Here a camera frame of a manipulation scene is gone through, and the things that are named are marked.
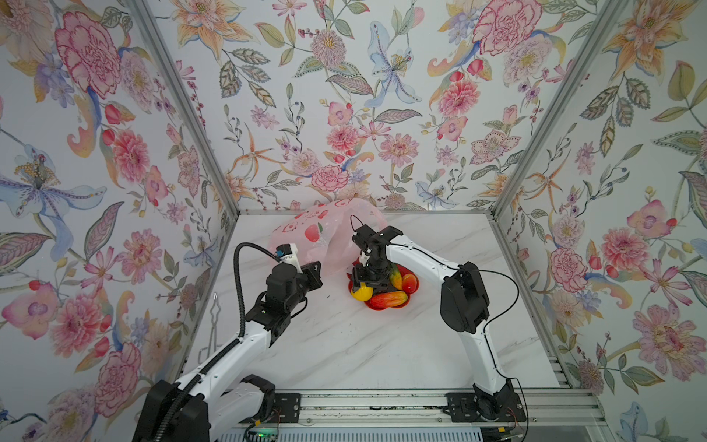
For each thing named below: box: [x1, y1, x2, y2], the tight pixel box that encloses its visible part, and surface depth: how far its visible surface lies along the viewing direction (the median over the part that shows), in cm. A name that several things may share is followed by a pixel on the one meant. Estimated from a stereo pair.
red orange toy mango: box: [369, 290, 408, 309], surface depth 90 cm
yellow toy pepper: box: [351, 281, 374, 302], surface depth 89 cm
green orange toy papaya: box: [389, 264, 404, 291], surface depth 97 cm
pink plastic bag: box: [268, 197, 389, 275], surface depth 90 cm
